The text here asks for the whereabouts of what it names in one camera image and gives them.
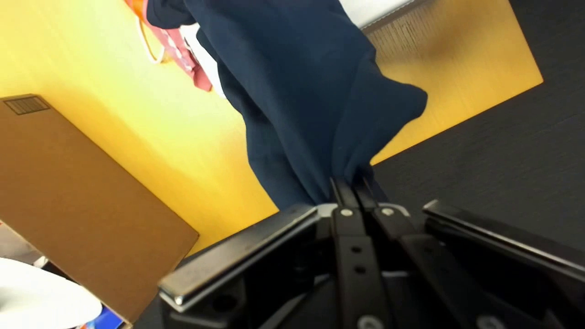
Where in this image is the brown cardboard box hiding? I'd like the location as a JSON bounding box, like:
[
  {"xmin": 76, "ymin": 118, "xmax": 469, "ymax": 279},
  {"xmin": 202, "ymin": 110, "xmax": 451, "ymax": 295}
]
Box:
[{"xmin": 0, "ymin": 96, "xmax": 197, "ymax": 324}]

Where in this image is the pink orange cloth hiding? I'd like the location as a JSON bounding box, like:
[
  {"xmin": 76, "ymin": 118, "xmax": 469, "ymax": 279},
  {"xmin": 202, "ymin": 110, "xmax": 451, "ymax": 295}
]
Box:
[{"xmin": 124, "ymin": 0, "xmax": 211, "ymax": 92}]

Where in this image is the white paper plate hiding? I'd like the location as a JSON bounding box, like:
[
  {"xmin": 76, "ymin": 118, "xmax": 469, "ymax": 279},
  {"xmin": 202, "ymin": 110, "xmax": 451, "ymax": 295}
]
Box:
[{"xmin": 0, "ymin": 259, "xmax": 102, "ymax": 329}]

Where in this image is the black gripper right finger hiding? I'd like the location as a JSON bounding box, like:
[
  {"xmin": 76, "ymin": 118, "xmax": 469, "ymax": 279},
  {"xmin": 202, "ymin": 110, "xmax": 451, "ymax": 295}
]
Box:
[{"xmin": 354, "ymin": 176, "xmax": 484, "ymax": 329}]

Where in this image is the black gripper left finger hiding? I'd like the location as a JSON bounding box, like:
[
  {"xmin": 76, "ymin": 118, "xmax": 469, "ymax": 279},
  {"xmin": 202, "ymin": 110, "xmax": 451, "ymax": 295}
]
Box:
[{"xmin": 330, "ymin": 180, "xmax": 390, "ymax": 329}]

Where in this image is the dark blue shirt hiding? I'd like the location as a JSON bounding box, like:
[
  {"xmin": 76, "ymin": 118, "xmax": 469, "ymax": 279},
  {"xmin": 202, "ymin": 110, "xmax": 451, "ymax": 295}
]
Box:
[{"xmin": 146, "ymin": 0, "xmax": 427, "ymax": 209}]

